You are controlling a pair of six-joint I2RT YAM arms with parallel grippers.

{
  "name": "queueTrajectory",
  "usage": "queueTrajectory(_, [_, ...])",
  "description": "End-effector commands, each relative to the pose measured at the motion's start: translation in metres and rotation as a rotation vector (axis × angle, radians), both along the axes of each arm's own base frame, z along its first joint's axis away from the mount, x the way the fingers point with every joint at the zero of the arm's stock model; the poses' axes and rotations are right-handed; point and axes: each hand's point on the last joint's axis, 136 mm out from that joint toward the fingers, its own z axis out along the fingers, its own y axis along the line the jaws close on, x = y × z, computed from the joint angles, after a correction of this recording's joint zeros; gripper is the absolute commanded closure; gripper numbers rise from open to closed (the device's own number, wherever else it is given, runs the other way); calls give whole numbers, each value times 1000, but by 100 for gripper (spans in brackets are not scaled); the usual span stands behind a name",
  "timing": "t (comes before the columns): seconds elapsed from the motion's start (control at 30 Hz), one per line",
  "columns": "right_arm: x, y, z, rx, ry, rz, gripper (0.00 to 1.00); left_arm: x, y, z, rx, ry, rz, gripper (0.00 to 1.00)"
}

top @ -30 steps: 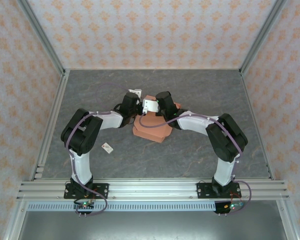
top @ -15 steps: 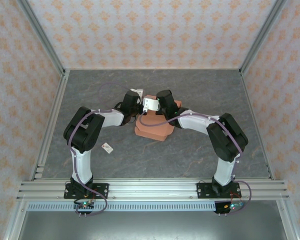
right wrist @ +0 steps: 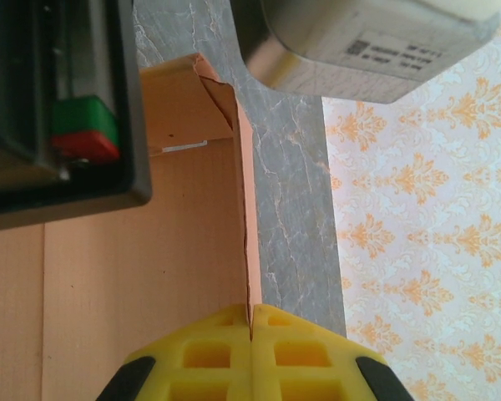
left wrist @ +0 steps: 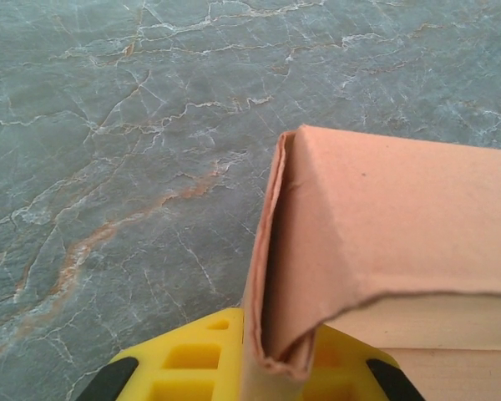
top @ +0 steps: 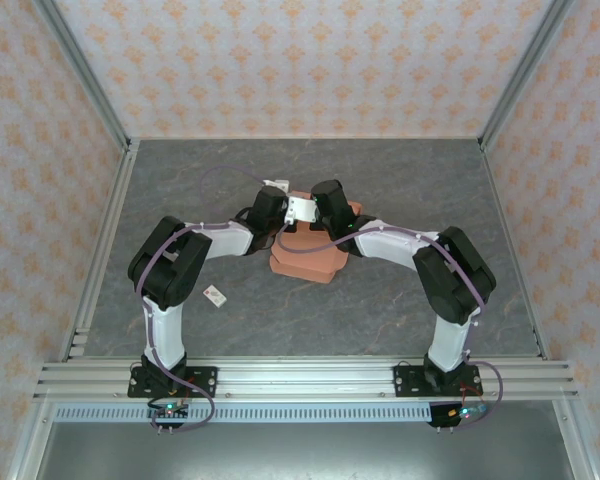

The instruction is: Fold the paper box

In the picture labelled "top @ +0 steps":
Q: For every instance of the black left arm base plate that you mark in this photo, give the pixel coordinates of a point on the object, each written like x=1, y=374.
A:
x=205, y=382

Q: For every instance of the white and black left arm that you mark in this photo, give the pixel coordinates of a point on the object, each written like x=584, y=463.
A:
x=215, y=245

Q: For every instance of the grey metal sheet panel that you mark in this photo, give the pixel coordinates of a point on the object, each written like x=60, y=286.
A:
x=300, y=452

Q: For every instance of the aluminium table side rail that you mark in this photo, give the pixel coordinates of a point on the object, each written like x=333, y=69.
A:
x=515, y=250
x=105, y=240

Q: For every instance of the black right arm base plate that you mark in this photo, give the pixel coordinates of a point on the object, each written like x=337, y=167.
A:
x=407, y=382

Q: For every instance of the aluminium lower frame bar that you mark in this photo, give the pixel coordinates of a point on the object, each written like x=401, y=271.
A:
x=575, y=440
x=30, y=440

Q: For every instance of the aluminium mounting beam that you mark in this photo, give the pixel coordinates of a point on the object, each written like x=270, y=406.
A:
x=305, y=380

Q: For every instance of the aluminium frame post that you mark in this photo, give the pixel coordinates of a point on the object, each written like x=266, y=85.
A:
x=525, y=70
x=80, y=70

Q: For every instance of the small white card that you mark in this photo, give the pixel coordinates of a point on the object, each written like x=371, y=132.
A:
x=215, y=296

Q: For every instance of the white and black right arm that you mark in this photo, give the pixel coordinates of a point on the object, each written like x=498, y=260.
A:
x=390, y=247

